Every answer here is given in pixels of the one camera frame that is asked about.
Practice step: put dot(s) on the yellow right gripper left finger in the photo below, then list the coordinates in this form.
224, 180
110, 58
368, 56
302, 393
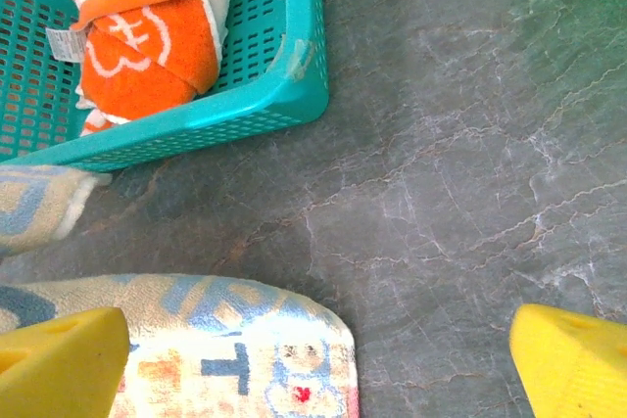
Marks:
54, 369

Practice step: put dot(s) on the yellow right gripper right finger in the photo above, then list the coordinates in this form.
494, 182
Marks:
578, 369

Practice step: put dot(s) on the beige towel with blue letters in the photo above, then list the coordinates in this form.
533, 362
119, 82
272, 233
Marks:
220, 315

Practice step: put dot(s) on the orange towel with white flowers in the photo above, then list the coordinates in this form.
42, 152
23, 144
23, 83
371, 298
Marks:
147, 60

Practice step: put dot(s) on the teal plastic perforated basket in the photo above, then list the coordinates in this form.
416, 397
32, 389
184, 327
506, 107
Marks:
294, 95

